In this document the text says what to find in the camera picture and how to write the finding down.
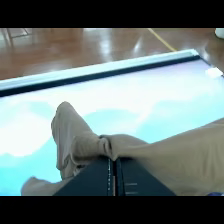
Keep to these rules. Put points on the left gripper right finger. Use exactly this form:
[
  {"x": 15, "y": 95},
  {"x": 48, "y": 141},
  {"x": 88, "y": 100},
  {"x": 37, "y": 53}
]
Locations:
[{"x": 136, "y": 180}]

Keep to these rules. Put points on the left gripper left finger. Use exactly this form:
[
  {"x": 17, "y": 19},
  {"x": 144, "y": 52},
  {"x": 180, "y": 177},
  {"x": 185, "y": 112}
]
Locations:
[{"x": 93, "y": 180}]

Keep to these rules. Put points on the brown T-shirt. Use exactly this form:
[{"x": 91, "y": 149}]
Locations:
[{"x": 180, "y": 160}]

